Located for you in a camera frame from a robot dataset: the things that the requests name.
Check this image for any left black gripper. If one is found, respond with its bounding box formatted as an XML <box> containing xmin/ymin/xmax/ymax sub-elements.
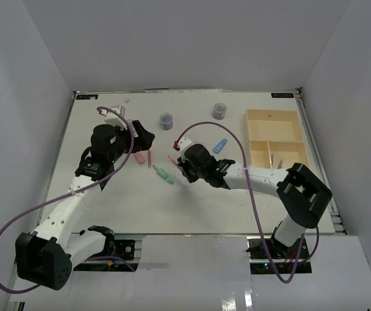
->
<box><xmin>108</xmin><ymin>121</ymin><xmax>155</xmax><ymax>163</ymax></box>

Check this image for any orange highlighter pen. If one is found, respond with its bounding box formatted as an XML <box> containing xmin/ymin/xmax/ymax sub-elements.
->
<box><xmin>147</xmin><ymin>149</ymin><xmax>152</xmax><ymax>168</ymax></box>

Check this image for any pink highlighter pen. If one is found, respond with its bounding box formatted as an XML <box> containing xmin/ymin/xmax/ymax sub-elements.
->
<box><xmin>168</xmin><ymin>156</ymin><xmax>178</xmax><ymax>165</ymax></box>

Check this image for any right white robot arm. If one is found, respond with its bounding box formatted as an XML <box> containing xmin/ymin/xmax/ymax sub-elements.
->
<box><xmin>174</xmin><ymin>138</ymin><xmax>333</xmax><ymax>259</ymax></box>

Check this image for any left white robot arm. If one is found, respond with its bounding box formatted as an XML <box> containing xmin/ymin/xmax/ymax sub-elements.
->
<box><xmin>15</xmin><ymin>120</ymin><xmax>155</xmax><ymax>290</ymax></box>

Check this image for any pink highlighter cap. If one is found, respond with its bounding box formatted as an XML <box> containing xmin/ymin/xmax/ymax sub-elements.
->
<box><xmin>134</xmin><ymin>152</ymin><xmax>145</xmax><ymax>165</ymax></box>

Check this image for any left clear clip jar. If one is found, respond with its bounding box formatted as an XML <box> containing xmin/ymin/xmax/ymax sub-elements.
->
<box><xmin>159</xmin><ymin>113</ymin><xmax>173</xmax><ymax>130</ymax></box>

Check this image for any clear clip jar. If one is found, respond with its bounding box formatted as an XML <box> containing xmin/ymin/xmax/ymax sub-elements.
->
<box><xmin>159</xmin><ymin>113</ymin><xmax>173</xmax><ymax>130</ymax></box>
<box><xmin>212</xmin><ymin>102</ymin><xmax>227</xmax><ymax>120</ymax></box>

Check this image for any blue highlighter cap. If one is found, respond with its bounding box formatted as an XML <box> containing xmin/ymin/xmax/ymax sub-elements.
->
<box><xmin>213</xmin><ymin>139</ymin><xmax>228</xmax><ymax>154</ymax></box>

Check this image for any green highlighter pen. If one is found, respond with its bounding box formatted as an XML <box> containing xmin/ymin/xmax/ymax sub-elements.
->
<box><xmin>152</xmin><ymin>165</ymin><xmax>174</xmax><ymax>185</ymax></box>

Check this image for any right clear clip jar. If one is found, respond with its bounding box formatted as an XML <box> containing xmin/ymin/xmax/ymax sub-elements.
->
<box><xmin>212</xmin><ymin>102</ymin><xmax>227</xmax><ymax>120</ymax></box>

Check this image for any wooden compartment box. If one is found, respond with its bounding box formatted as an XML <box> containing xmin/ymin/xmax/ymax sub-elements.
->
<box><xmin>243</xmin><ymin>109</ymin><xmax>309</xmax><ymax>169</ymax></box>

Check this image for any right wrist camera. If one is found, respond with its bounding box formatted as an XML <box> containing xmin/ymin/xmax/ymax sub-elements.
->
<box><xmin>173</xmin><ymin>137</ymin><xmax>193</xmax><ymax>152</ymax></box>

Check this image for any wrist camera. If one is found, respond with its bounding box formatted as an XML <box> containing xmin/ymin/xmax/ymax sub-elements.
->
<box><xmin>173</xmin><ymin>137</ymin><xmax>193</xmax><ymax>152</ymax></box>
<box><xmin>104</xmin><ymin>105</ymin><xmax>126</xmax><ymax>128</ymax></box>

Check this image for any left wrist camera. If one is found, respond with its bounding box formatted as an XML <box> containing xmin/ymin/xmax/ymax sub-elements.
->
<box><xmin>104</xmin><ymin>105</ymin><xmax>126</xmax><ymax>128</ymax></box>

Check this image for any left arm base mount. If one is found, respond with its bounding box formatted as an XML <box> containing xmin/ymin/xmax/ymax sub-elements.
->
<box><xmin>73</xmin><ymin>225</ymin><xmax>138</xmax><ymax>272</ymax></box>

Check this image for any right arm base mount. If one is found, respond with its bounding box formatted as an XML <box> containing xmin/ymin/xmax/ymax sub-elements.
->
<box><xmin>246</xmin><ymin>238</ymin><xmax>312</xmax><ymax>275</ymax></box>

